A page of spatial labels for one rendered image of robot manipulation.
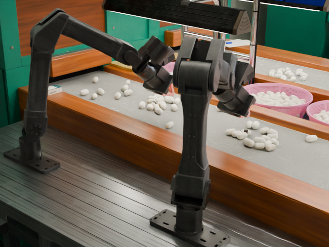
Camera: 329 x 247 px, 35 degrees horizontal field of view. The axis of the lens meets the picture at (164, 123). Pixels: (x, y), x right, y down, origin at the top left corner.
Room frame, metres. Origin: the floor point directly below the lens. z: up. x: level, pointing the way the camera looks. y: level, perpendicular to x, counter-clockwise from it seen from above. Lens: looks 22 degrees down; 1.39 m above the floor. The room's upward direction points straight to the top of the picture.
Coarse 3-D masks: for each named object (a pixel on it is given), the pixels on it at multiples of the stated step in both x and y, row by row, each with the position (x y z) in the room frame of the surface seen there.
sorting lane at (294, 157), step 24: (120, 96) 1.85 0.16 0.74; (144, 96) 1.86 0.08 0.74; (144, 120) 1.61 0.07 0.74; (168, 120) 1.61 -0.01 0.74; (216, 120) 1.62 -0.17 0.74; (240, 120) 1.62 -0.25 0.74; (216, 144) 1.42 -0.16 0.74; (240, 144) 1.43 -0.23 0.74; (288, 144) 1.43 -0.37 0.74; (312, 144) 1.43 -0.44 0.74; (288, 168) 1.27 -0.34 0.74; (312, 168) 1.27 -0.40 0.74
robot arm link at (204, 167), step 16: (192, 64) 1.08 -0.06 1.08; (208, 64) 1.08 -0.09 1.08; (192, 80) 1.07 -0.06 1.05; (208, 80) 1.06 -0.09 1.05; (192, 96) 1.07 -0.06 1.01; (208, 96) 1.07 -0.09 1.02; (192, 112) 1.07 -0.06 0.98; (192, 128) 1.07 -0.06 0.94; (192, 144) 1.06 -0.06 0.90; (192, 160) 1.06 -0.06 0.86; (176, 176) 1.07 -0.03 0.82; (192, 176) 1.06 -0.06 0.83; (208, 176) 1.10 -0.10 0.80; (176, 192) 1.07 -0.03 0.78; (192, 192) 1.06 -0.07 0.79
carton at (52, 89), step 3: (48, 87) 1.82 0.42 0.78; (51, 87) 1.82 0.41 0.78; (54, 87) 1.82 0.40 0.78; (57, 87) 1.82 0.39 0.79; (60, 87) 1.82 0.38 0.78; (48, 90) 1.79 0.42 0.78; (51, 90) 1.79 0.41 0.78; (54, 90) 1.80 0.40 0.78; (57, 90) 1.81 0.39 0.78; (60, 90) 1.82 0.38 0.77; (48, 93) 1.79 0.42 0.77; (51, 93) 1.79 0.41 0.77; (54, 93) 1.80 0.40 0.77
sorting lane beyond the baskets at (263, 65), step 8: (256, 56) 2.44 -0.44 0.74; (256, 64) 2.31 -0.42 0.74; (264, 64) 2.31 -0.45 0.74; (272, 64) 2.31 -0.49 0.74; (280, 64) 2.31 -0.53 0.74; (288, 64) 2.31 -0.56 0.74; (256, 72) 2.18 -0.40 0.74; (264, 72) 2.18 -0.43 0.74; (304, 72) 2.19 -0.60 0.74; (312, 72) 2.19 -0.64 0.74; (320, 72) 2.19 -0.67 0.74; (328, 72) 2.19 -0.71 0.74; (288, 80) 2.07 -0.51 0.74; (296, 80) 2.07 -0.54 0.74; (304, 80) 2.07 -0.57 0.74; (312, 80) 2.07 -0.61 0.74; (320, 80) 2.07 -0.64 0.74; (328, 80) 2.07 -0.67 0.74; (320, 88) 1.96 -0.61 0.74; (328, 88) 1.97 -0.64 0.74
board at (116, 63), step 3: (174, 54) 2.33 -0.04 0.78; (177, 54) 2.33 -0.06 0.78; (111, 63) 2.18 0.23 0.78; (114, 63) 2.17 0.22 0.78; (117, 63) 2.17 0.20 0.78; (120, 63) 2.17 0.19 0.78; (114, 66) 2.16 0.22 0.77; (117, 66) 2.15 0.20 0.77; (120, 66) 2.14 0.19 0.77; (123, 66) 2.13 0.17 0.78; (126, 66) 2.13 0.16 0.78; (129, 66) 2.13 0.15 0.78; (126, 69) 2.11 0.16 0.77; (129, 69) 2.10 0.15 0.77
